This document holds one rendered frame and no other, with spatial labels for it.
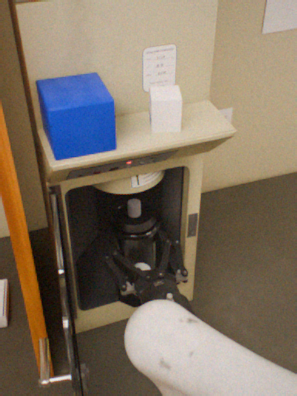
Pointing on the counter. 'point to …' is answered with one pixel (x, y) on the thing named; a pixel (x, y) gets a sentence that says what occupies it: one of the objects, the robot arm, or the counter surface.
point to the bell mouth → (130, 184)
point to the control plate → (119, 165)
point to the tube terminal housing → (117, 89)
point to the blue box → (77, 115)
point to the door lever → (48, 366)
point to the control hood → (147, 140)
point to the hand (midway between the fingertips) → (135, 236)
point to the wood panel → (21, 241)
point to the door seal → (70, 302)
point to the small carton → (165, 108)
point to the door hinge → (64, 240)
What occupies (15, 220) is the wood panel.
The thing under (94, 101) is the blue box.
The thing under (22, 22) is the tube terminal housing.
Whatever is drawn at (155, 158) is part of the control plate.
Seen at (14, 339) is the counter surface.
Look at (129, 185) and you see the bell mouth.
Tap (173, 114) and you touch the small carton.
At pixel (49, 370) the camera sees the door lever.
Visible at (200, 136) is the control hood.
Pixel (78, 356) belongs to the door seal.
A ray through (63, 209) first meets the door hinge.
